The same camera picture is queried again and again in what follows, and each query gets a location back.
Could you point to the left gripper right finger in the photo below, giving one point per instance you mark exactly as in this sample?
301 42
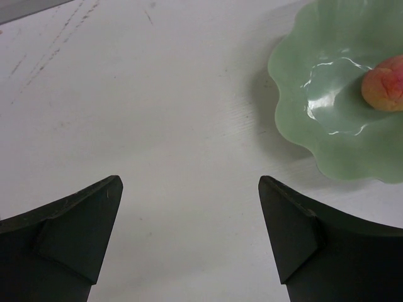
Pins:
323 254

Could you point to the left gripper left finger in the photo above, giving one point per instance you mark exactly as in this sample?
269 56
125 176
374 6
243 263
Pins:
55 252

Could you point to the red fake peach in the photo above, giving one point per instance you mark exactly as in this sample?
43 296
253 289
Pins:
381 87

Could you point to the green scalloped fruit bowl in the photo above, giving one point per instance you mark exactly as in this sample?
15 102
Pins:
318 68

